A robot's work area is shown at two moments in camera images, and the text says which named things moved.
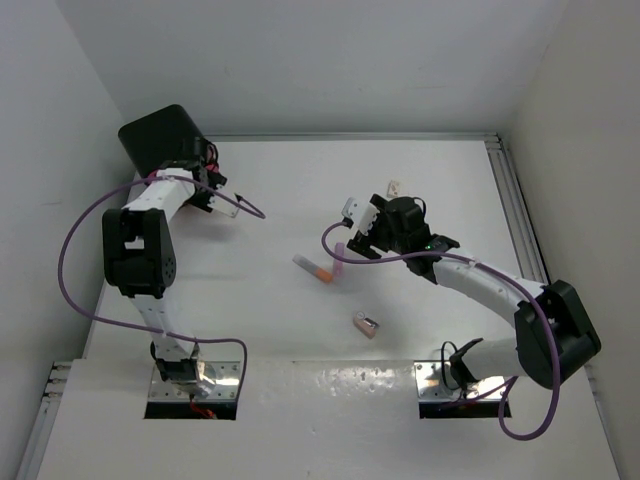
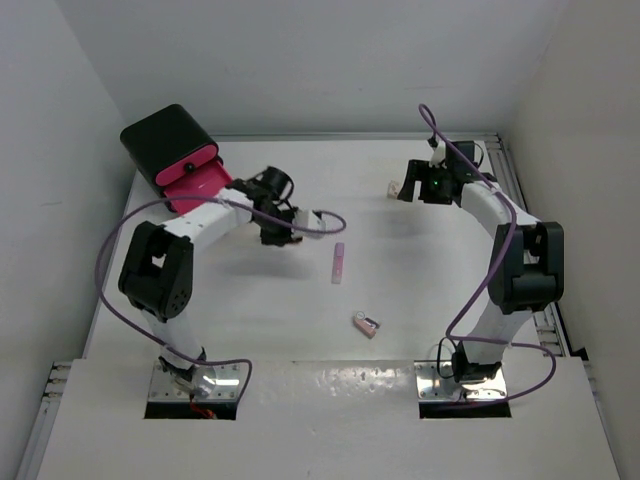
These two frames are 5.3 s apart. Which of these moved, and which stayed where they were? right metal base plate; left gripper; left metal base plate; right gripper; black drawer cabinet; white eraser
Moved: left gripper; right gripper
Stayed: white eraser; black drawer cabinet; right metal base plate; left metal base plate
